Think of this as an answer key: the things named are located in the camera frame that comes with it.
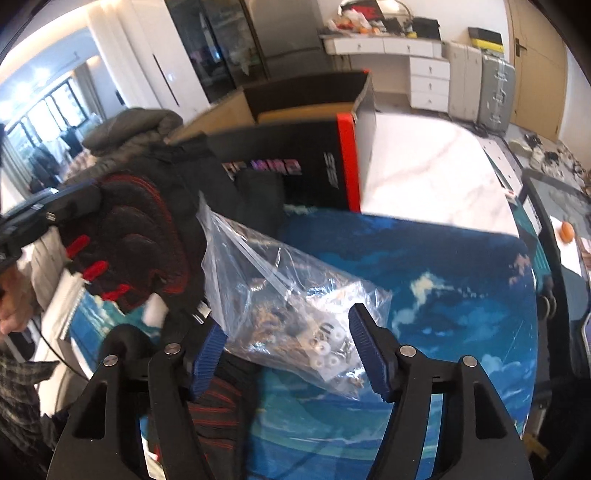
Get clear plastic hardware bag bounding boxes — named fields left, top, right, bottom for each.
left=196, top=194, right=393, bottom=393

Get white paper sheet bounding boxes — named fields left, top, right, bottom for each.
left=551, top=217, right=581, bottom=274

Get silver suitcase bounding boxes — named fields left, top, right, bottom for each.
left=475, top=53, right=517, bottom=134

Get black cardboard box red edges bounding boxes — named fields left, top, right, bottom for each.
left=168, top=69, right=377, bottom=213

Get plaid shirt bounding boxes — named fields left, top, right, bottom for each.
left=0, top=355, right=65, bottom=480

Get olive down jacket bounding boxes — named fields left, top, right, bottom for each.
left=60, top=107, right=185, bottom=185

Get black ring pad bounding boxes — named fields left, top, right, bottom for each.
left=99, top=323, right=154, bottom=370

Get white wardrobe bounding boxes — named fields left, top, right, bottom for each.
left=88, top=0, right=213, bottom=121

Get dark glass cabinet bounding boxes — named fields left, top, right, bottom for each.
left=164, top=0, right=271, bottom=104

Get red black shoe box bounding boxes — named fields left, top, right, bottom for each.
left=342, top=0, right=402, bottom=24

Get wooden door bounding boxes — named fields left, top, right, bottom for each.
left=505, top=0, right=570, bottom=144

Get teal suitcase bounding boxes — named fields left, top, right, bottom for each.
left=480, top=138, right=555, bottom=305

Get yellow black box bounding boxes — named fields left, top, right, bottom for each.
left=467, top=27, right=504, bottom=54

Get person's left hand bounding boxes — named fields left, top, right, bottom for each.
left=0, top=270, right=34, bottom=335

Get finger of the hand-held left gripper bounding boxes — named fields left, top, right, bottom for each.
left=0, top=184, right=100, bottom=232

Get black cable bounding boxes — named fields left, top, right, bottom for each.
left=28, top=318, right=90, bottom=383

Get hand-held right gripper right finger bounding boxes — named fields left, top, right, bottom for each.
left=348, top=302, right=532, bottom=480

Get grey refrigerator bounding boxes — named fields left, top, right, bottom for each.
left=247, top=0, right=334, bottom=86

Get black glass side table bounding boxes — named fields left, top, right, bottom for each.
left=522, top=168, right=591, bottom=324

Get pile of shoes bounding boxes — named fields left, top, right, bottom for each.
left=508, top=131, right=591, bottom=195

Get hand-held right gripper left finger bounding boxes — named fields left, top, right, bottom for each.
left=46, top=320, right=228, bottom=480

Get plastic bag of snacks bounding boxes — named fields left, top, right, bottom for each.
left=329, top=9, right=371, bottom=34

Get cream suitcase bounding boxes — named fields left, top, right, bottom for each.
left=445, top=41, right=483, bottom=123

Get white dresser with drawers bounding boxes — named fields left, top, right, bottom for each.
left=322, top=34, right=451, bottom=113

